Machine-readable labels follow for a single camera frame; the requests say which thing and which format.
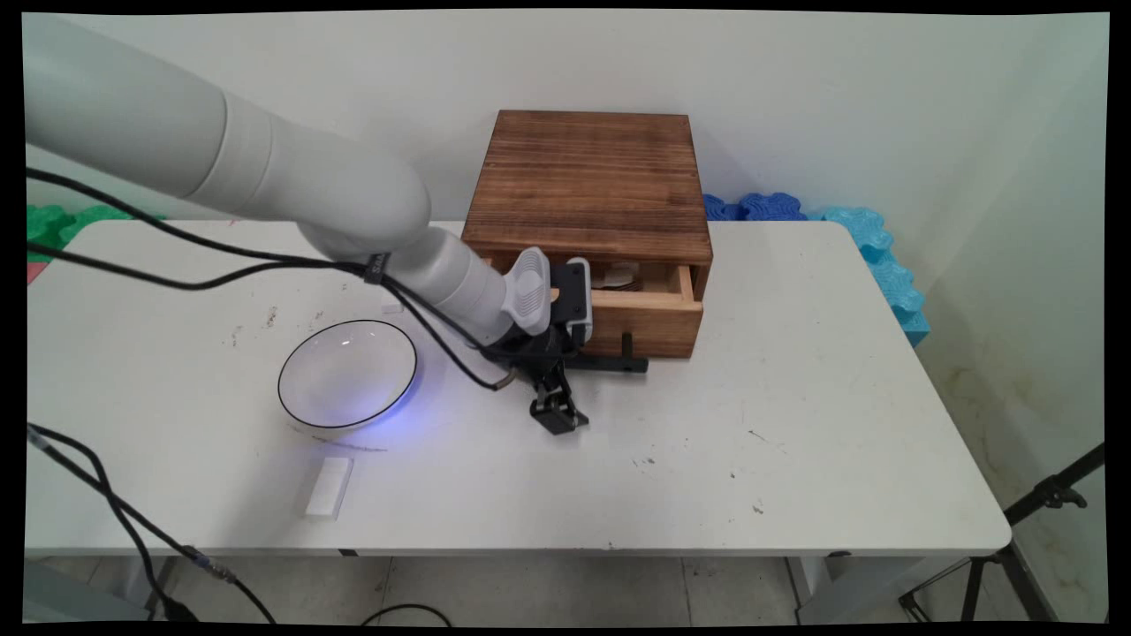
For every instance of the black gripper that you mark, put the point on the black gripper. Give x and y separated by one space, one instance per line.
535 349

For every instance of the wooden drawer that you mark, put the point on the wooden drawer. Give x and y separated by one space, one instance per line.
645 318

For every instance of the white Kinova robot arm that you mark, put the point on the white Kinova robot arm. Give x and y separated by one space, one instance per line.
265 168

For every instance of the beige brown round object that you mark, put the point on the beige brown round object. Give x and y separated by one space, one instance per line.
616 276

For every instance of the white bowl black rim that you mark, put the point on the white bowl black rim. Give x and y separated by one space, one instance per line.
347 375

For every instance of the brown wooden cabinet box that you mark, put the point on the brown wooden cabinet box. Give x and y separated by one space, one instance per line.
588 181

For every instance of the white rectangular block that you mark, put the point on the white rectangular block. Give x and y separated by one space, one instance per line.
330 488

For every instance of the dark blue foam mat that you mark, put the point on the dark blue foam mat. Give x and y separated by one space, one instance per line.
760 208

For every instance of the grey table leg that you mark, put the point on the grey table leg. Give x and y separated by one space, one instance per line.
817 583
141 579

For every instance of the cyan foam mat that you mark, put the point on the cyan foam mat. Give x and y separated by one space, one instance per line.
888 269

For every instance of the black tripod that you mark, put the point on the black tripod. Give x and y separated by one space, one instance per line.
1007 548

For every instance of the green foam mat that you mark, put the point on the green foam mat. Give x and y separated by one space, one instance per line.
57 225

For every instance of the red foam mat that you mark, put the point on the red foam mat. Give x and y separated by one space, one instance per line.
35 272

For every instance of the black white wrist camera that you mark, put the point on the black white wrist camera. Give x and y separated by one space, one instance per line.
574 296

